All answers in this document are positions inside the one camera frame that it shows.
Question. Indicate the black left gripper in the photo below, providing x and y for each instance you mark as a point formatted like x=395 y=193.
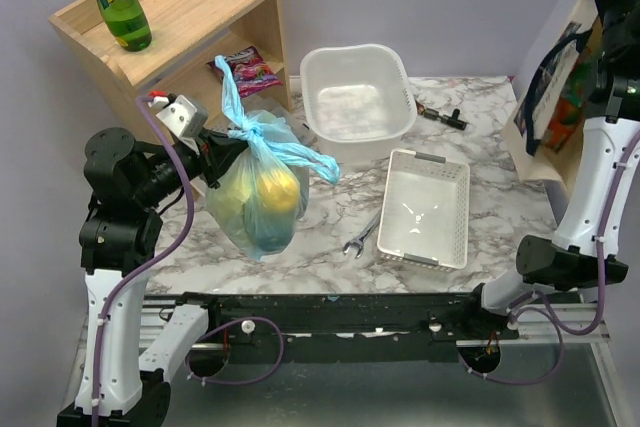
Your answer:
x=214 y=158

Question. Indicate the light blue plastic grocery bag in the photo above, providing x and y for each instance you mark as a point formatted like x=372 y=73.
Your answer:
x=234 y=205

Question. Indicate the yellow lemon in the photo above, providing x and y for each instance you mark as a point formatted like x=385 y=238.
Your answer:
x=278 y=190

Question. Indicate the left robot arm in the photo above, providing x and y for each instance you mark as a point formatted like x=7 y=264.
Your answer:
x=123 y=385

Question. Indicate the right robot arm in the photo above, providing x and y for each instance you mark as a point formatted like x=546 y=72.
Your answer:
x=582 y=253

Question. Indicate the pink candy bag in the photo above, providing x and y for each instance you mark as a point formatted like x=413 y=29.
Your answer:
x=250 y=72

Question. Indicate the large white plastic tub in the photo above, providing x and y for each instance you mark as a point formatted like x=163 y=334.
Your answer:
x=357 y=101

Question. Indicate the wooden shelf unit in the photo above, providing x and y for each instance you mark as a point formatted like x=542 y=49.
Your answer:
x=187 y=34

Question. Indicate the silver combination wrench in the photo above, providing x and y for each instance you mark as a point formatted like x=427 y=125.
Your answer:
x=357 y=243

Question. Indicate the green glass bottle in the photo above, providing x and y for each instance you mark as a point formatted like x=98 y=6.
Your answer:
x=127 y=23

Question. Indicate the white perforated plastic basket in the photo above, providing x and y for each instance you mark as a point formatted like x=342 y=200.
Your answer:
x=425 y=211

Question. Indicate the small black tool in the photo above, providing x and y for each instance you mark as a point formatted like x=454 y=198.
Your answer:
x=452 y=120

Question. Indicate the floral canvas tote bag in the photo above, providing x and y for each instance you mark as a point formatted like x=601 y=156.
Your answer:
x=544 y=133

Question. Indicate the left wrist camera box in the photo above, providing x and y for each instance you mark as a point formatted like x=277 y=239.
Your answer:
x=182 y=116

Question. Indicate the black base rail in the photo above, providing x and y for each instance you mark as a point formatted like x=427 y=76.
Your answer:
x=347 y=328

